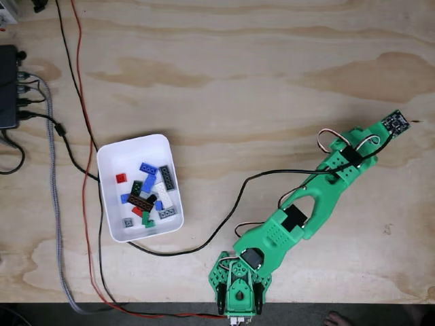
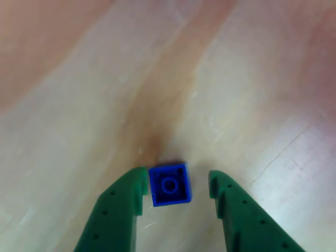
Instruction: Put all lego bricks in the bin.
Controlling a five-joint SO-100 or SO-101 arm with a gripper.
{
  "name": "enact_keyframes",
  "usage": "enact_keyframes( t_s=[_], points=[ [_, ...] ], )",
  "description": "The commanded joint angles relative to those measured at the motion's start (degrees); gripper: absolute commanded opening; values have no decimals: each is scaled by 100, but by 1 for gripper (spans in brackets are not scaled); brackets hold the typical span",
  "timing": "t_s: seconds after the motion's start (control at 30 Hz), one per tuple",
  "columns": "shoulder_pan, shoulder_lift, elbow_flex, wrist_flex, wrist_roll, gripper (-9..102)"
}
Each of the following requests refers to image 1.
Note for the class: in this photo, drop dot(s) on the white 2x6 lego brick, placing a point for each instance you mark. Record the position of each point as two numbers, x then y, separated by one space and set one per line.
162 195

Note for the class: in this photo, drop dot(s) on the blue 2x2 lego brick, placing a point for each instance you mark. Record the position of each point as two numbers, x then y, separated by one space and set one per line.
158 205
125 198

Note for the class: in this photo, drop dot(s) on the green 2x2 lego brick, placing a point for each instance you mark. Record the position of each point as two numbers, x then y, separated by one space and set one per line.
150 223

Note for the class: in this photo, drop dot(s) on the green 1x3 lego brick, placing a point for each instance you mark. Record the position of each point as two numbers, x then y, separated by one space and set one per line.
145 215

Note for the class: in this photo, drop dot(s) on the dark green 2x4 lego brick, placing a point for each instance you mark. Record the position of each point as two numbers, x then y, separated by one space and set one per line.
137 187

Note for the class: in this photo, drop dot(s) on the brown 1x6 lego brick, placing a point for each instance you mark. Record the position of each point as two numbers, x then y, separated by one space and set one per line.
139 202

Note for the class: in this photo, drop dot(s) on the red 2x2 lego brick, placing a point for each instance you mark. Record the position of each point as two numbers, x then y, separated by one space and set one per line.
120 178

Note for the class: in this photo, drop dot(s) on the white plastic bin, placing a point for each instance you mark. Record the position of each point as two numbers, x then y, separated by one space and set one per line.
108 156

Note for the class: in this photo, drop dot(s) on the person's foot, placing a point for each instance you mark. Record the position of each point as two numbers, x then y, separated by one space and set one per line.
336 321

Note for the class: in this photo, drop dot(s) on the small black object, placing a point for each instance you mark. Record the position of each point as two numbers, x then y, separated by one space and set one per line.
40 5

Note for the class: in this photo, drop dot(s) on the small black knob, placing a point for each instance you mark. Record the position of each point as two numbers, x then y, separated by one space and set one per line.
22 56

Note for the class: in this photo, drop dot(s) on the dark grey USB hub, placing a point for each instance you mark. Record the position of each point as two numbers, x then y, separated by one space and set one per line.
7 88

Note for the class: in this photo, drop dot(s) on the white power supply box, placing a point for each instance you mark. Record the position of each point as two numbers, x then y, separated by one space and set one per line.
7 13

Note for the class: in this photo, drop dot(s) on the black camera circuit board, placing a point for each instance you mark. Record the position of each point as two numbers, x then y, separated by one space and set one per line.
396 122

